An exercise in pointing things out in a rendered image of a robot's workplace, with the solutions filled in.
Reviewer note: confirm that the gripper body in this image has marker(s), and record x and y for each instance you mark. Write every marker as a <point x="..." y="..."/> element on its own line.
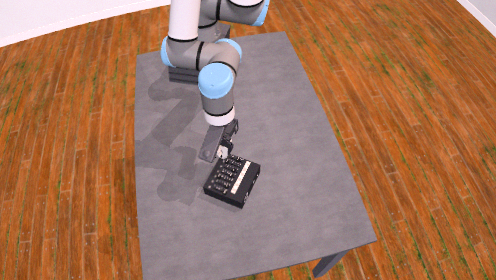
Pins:
<point x="229" y="131"/>

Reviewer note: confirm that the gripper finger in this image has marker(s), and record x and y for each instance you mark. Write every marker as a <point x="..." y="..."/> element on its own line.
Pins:
<point x="219" y="152"/>
<point x="227" y="150"/>

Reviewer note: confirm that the dark grey lighting desk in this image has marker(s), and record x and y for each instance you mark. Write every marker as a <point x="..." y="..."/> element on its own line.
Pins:
<point x="238" y="175"/>

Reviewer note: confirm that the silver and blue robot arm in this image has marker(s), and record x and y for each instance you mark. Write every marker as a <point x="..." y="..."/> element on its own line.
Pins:
<point x="215" y="81"/>

